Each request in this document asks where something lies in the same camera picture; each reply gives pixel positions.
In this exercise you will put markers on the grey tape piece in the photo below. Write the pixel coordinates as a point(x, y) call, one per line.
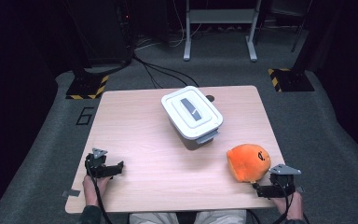
point(71, 193)

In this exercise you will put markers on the orange plush toy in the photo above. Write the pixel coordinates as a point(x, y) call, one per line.
point(247, 163)

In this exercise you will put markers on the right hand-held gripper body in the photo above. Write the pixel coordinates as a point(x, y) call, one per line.
point(282, 182)

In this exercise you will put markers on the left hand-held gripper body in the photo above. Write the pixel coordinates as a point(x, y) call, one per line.
point(95, 163)

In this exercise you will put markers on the person's left hand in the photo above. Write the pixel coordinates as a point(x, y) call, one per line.
point(90, 189)

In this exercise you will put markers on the black yellow striped stand base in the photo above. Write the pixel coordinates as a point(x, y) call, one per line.
point(87, 88)
point(290, 81)

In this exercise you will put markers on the black stand column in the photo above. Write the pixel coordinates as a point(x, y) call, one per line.
point(307, 43)
point(80, 53)

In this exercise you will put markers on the person's beige pants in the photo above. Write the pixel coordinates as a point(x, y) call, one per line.
point(155, 217)

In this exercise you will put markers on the black equipment cabinet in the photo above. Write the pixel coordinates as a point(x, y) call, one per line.
point(105, 31)

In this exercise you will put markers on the person's right hand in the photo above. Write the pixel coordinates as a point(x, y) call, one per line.
point(290, 207)

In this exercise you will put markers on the white storage box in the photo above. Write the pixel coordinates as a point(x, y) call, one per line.
point(188, 143)

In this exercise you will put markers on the white metal desk frame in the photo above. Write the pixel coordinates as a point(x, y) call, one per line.
point(220, 15)

